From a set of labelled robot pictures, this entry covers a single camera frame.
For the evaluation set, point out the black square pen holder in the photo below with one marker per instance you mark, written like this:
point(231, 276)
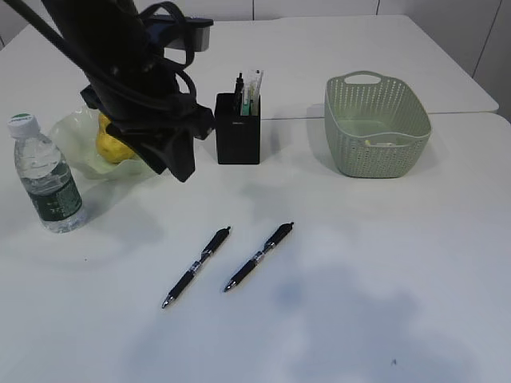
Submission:
point(237, 137)

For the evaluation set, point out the clear plastic ruler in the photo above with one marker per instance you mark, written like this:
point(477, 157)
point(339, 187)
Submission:
point(253, 84)

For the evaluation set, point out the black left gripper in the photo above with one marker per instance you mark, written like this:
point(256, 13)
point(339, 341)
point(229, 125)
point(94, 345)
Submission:
point(161, 140)

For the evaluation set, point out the yellow pear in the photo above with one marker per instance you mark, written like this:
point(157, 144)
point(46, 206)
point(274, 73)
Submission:
point(108, 147)

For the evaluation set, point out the yellow packaging paper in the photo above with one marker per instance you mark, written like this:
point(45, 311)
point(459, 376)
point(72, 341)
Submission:
point(387, 141)

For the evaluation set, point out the yellow utility knife pen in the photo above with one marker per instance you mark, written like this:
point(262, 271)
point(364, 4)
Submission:
point(255, 106)

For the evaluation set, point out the pale green glass plate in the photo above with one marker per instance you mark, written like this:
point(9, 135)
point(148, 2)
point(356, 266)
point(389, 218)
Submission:
point(76, 137)

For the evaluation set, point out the black gel pen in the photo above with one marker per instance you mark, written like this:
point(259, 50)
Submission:
point(188, 276)
point(282, 231)

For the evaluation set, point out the mint green pen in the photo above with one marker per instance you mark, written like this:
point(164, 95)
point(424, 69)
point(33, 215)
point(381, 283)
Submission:
point(246, 107)

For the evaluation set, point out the grey-green woven plastic basket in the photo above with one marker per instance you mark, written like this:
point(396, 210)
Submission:
point(363, 104)

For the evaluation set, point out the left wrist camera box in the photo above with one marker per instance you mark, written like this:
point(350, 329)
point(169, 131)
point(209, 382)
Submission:
point(165, 32)

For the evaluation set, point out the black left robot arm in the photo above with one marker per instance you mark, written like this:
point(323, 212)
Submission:
point(135, 62)

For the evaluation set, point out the clear plastic water bottle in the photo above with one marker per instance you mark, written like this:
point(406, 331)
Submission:
point(46, 176)

